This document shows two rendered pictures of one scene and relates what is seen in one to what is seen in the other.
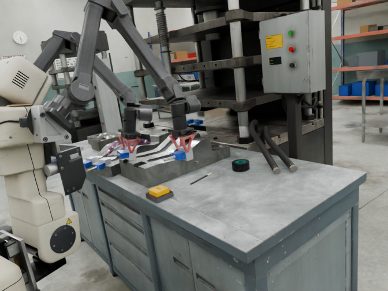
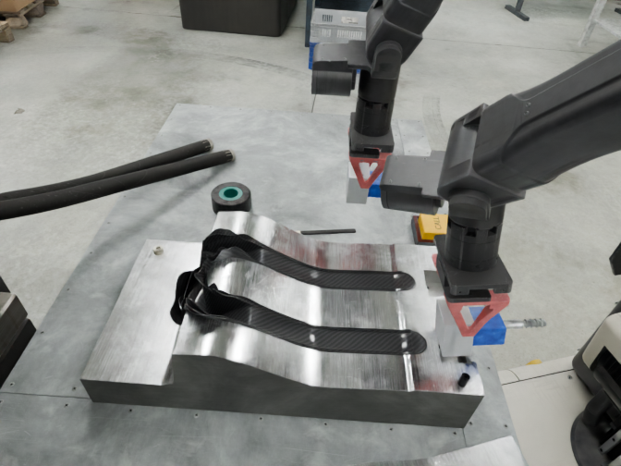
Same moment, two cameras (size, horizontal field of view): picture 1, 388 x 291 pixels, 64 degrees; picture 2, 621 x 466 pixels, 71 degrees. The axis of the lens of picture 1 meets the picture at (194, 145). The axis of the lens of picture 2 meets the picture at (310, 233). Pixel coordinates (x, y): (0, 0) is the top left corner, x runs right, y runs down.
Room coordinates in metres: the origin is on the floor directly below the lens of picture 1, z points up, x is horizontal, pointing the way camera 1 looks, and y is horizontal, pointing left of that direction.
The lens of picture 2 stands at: (1.82, 0.36, 1.38)
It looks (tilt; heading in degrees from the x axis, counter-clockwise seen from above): 42 degrees down; 217
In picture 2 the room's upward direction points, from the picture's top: 4 degrees clockwise
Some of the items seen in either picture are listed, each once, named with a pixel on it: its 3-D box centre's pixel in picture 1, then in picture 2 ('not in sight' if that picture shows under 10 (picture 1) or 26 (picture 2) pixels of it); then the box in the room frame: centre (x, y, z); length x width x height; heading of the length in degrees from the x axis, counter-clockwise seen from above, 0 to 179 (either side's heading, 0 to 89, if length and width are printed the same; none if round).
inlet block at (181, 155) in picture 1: (176, 156); (384, 184); (1.24, 0.08, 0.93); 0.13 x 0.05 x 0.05; 127
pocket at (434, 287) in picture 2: (141, 167); (437, 291); (1.34, 0.25, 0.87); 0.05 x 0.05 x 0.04; 37
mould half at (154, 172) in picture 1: (175, 153); (287, 307); (1.51, 0.10, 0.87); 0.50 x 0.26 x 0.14; 127
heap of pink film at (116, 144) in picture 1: (127, 143); not in sight; (1.74, 0.37, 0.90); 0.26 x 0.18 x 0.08; 144
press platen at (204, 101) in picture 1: (222, 103); not in sight; (2.51, -0.27, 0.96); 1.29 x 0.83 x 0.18; 37
